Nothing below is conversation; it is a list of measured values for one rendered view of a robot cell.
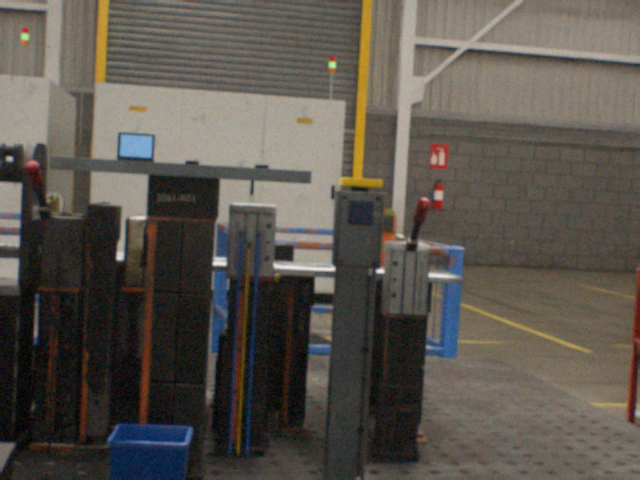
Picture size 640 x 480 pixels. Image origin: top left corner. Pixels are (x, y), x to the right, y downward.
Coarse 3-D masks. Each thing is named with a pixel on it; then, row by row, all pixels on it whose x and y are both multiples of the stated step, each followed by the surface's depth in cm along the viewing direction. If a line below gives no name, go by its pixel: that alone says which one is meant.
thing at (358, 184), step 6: (342, 180) 146; (348, 180) 146; (354, 180) 146; (360, 180) 146; (366, 180) 146; (372, 180) 146; (378, 180) 147; (354, 186) 147; (360, 186) 147; (366, 186) 147; (372, 186) 147; (378, 186) 147; (366, 192) 149
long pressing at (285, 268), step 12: (120, 252) 188; (120, 264) 172; (216, 264) 173; (276, 264) 184; (288, 264) 183; (300, 264) 184; (312, 264) 186; (324, 264) 187; (312, 276) 174; (324, 276) 174; (432, 276) 175; (444, 276) 175; (456, 276) 176
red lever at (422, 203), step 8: (424, 200) 152; (416, 208) 153; (424, 208) 151; (416, 216) 154; (424, 216) 154; (416, 224) 156; (416, 232) 159; (408, 240) 161; (416, 240) 161; (408, 248) 162; (416, 248) 162
